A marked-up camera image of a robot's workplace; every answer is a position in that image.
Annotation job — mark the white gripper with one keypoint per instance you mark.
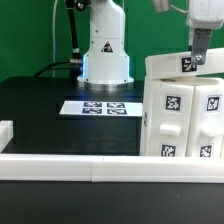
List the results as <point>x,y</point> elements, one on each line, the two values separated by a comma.
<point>203,15</point>

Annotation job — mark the white cabinet top block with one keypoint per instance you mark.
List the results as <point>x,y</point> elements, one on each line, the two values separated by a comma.
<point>179,65</point>

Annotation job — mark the white cabinet body box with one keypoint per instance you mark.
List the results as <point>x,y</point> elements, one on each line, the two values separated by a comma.
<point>195,81</point>

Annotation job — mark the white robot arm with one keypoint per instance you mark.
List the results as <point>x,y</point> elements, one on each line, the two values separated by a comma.
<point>106,64</point>

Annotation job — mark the white base marker sheet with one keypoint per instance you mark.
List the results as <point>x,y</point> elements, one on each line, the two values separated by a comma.
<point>100,108</point>

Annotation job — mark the white obstacle fence front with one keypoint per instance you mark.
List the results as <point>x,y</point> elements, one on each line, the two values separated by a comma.
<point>110,168</point>

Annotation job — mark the white obstacle fence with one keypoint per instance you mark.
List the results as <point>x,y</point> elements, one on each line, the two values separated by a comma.
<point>6,133</point>
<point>110,168</point>

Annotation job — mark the white obstacle fence left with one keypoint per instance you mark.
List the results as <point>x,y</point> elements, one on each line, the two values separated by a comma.
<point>6,133</point>

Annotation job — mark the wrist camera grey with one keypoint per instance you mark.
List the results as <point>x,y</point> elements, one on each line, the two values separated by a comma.
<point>162,6</point>

